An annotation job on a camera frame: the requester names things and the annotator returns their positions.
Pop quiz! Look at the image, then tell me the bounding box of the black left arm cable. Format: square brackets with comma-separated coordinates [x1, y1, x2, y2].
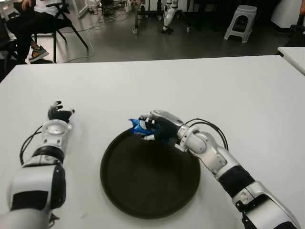
[19, 125, 45, 165]

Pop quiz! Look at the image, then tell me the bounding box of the black wheeled metal frame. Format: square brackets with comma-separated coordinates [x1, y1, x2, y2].
[132, 0, 191, 34]

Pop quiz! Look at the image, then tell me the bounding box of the white floor cable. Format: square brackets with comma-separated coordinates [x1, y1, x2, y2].
[65, 19, 105, 63]

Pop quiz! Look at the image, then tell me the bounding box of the black office chair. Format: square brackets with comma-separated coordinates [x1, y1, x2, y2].
[287, 9, 305, 47]

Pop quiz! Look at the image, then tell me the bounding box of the white framed glass panel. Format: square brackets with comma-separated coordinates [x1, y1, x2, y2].
[71, 0, 89, 19]

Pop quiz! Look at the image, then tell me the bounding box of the black folding chair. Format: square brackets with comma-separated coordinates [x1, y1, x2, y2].
[32, 0, 89, 63]

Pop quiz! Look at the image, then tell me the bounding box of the seated person in black trousers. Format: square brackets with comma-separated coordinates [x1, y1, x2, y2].
[7, 0, 60, 63]

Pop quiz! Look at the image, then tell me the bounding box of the round dark brown tray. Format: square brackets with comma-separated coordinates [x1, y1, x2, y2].
[100, 127, 201, 219]

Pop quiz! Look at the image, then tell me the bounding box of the grey plastic stool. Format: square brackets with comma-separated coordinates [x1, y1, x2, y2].
[224, 4, 258, 43]

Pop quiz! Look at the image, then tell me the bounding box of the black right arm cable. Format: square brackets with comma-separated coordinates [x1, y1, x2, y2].
[184, 118, 229, 151]

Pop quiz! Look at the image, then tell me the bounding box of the white side table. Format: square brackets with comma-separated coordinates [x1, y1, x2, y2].
[277, 46, 305, 77]

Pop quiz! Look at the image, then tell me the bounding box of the blue Oreo cookie packet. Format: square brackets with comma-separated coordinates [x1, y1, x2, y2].
[128, 116, 171, 144]

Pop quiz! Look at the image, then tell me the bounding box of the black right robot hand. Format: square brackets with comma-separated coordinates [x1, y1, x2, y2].
[139, 109, 185, 142]

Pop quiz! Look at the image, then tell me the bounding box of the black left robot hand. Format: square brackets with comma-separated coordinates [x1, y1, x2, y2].
[47, 101, 76, 124]

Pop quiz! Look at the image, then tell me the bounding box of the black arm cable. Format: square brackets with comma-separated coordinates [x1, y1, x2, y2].
[184, 118, 229, 151]
[19, 125, 45, 165]

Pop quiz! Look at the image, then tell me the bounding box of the white humanoid robot leg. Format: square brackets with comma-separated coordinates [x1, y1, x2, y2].
[161, 0, 179, 34]

